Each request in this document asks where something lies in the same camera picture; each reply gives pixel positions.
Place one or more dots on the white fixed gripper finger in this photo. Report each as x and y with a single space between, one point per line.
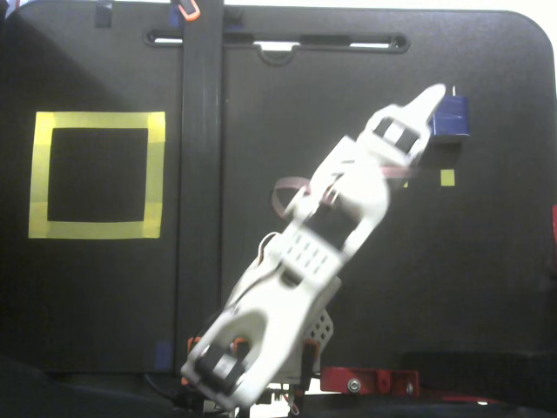
428 102

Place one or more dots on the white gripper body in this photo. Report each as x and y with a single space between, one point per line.
397 132

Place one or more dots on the blue power adapter block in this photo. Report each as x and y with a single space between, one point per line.
452 119

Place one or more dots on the white robot arm with base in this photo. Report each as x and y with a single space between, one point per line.
304 252

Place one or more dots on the orange and black spring clamp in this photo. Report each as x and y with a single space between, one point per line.
190 341
310 361
189 11
238 344

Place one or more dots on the blue tape piece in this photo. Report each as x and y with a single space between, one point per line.
175 17
163 355

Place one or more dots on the yellow tape square outline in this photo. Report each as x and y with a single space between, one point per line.
95 119

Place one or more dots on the red angle bracket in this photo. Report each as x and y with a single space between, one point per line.
339 379

